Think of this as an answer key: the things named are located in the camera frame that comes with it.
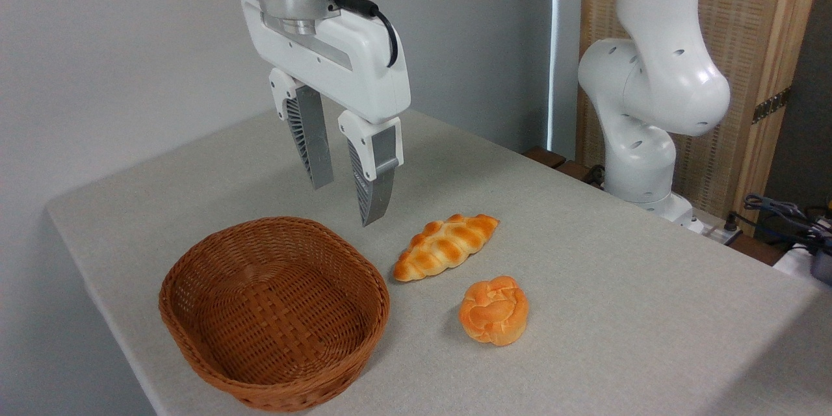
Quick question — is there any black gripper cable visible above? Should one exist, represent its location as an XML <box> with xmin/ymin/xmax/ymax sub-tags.
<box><xmin>331</xmin><ymin>0</ymin><xmax>399</xmax><ymax>69</ymax></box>

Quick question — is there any brown woven wicker basket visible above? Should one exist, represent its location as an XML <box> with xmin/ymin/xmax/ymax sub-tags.
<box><xmin>159</xmin><ymin>216</ymin><xmax>391</xmax><ymax>413</ymax></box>

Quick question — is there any black cable bundle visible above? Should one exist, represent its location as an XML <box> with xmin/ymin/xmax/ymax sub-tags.
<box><xmin>743</xmin><ymin>193</ymin><xmax>832</xmax><ymax>255</ymax></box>

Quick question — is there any dark metal screen hinge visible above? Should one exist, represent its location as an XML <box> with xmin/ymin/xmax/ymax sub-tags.
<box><xmin>752</xmin><ymin>86</ymin><xmax>792</xmax><ymax>125</ymax></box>

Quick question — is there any long braided bread loaf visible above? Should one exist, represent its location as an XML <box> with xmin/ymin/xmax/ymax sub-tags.
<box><xmin>393</xmin><ymin>213</ymin><xmax>501</xmax><ymax>283</ymax></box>

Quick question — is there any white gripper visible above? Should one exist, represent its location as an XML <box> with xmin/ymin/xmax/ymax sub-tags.
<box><xmin>230</xmin><ymin>0</ymin><xmax>412</xmax><ymax>228</ymax></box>

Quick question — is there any round orange bread bun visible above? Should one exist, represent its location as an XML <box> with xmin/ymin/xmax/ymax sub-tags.
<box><xmin>458</xmin><ymin>276</ymin><xmax>529</xmax><ymax>346</ymax></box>

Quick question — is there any white vertical wall trim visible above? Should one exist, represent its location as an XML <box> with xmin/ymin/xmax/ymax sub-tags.
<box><xmin>547</xmin><ymin>0</ymin><xmax>562</xmax><ymax>152</ymax></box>

